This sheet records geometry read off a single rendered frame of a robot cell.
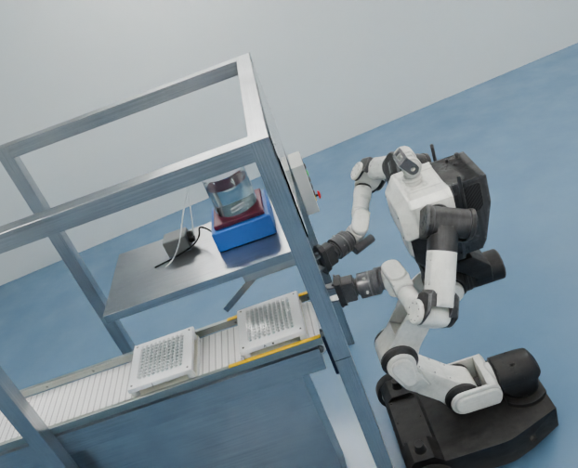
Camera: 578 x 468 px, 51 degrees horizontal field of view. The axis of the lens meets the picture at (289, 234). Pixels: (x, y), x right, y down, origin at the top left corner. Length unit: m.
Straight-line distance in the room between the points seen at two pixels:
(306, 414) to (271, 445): 0.20
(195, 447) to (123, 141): 3.38
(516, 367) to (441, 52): 3.80
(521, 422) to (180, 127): 3.76
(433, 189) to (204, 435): 1.27
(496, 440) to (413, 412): 0.35
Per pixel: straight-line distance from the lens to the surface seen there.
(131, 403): 2.30
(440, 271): 1.83
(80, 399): 2.52
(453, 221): 1.85
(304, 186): 2.83
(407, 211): 1.96
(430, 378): 2.49
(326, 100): 5.55
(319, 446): 2.57
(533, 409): 2.69
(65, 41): 5.22
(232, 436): 2.48
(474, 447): 2.60
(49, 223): 1.84
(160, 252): 2.17
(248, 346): 2.17
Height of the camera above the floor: 2.22
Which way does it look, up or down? 29 degrees down
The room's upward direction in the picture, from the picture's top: 21 degrees counter-clockwise
